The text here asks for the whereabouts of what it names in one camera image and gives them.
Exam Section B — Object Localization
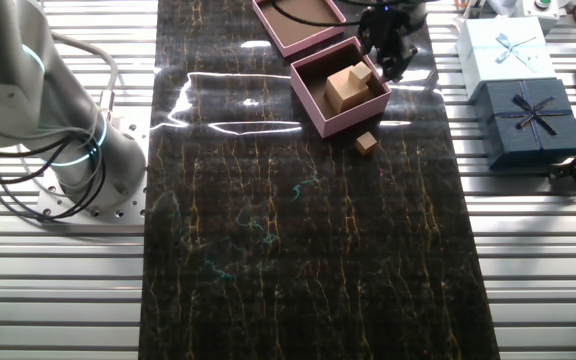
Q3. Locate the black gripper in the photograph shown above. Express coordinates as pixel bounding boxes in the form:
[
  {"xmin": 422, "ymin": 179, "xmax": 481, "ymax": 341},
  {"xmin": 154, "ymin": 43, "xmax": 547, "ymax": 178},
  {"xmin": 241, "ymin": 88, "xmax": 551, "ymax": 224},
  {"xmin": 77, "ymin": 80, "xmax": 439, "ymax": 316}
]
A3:
[{"xmin": 358, "ymin": 5, "xmax": 418, "ymax": 84}]

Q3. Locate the small wooden cube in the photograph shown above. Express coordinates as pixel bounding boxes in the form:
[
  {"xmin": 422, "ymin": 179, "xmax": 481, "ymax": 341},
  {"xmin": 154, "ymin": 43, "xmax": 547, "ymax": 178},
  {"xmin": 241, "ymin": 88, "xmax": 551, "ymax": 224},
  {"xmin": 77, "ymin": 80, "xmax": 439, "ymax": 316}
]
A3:
[
  {"xmin": 349, "ymin": 61, "xmax": 373, "ymax": 85},
  {"xmin": 354, "ymin": 131, "xmax": 379, "ymax": 157}
]

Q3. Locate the large wooden cube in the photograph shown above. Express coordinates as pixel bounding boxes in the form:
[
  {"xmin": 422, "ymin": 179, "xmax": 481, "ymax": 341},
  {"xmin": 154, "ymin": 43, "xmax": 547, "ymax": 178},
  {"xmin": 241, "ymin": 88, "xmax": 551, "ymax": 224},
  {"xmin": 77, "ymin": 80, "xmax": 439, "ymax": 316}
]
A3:
[{"xmin": 323, "ymin": 65, "xmax": 375, "ymax": 115}]

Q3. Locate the pink gift box base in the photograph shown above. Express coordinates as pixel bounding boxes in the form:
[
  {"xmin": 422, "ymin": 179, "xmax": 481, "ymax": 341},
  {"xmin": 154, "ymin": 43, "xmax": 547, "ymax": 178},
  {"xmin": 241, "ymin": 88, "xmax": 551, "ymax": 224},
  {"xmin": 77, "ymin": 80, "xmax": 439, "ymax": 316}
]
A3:
[{"xmin": 289, "ymin": 35, "xmax": 393, "ymax": 139}]

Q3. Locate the pink gift box lid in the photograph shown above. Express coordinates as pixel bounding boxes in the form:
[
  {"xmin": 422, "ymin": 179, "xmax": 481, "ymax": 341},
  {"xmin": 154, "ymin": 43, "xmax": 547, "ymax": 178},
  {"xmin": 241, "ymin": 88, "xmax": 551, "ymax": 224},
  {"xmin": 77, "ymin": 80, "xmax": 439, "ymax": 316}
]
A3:
[{"xmin": 251, "ymin": 0, "xmax": 348, "ymax": 58}]

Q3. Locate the light blue gift box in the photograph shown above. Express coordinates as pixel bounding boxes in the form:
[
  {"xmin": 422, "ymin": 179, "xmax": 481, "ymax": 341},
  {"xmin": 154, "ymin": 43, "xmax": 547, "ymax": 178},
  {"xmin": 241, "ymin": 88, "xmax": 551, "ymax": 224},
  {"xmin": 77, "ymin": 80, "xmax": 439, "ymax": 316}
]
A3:
[{"xmin": 455, "ymin": 15, "xmax": 558, "ymax": 101}]

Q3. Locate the dark blue gift box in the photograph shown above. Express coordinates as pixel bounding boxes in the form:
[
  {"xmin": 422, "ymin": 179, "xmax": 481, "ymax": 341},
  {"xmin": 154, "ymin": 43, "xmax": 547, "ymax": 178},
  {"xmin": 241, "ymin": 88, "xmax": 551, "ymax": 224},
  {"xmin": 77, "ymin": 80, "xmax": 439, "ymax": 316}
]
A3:
[{"xmin": 473, "ymin": 78, "xmax": 576, "ymax": 170}]

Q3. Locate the grey button control box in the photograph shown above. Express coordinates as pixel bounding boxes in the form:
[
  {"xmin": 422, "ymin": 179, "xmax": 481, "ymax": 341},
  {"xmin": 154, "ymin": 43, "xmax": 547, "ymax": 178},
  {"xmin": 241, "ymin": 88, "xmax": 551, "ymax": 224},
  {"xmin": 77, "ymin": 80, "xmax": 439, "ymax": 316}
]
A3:
[{"xmin": 516, "ymin": 0, "xmax": 576, "ymax": 22}]

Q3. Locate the black marble pattern mat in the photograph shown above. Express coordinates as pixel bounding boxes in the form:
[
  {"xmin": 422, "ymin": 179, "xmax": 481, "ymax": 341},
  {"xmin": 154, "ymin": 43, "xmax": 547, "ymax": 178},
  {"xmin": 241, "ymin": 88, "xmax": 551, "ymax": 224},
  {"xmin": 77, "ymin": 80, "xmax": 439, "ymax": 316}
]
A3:
[{"xmin": 137, "ymin": 0, "xmax": 502, "ymax": 360}]

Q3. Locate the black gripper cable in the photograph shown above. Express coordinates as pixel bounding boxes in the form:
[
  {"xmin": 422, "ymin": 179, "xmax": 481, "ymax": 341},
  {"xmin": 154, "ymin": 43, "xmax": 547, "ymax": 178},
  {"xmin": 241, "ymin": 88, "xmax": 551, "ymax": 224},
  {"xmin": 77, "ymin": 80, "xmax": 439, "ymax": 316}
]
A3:
[{"xmin": 266, "ymin": 0, "xmax": 364, "ymax": 29}]

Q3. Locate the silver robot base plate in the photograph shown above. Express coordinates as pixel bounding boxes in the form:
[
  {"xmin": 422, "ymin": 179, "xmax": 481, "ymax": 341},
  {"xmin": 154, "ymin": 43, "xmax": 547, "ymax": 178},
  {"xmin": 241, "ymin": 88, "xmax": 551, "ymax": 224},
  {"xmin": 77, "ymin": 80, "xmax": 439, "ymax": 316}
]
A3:
[{"xmin": 35, "ymin": 107, "xmax": 152, "ymax": 226}]

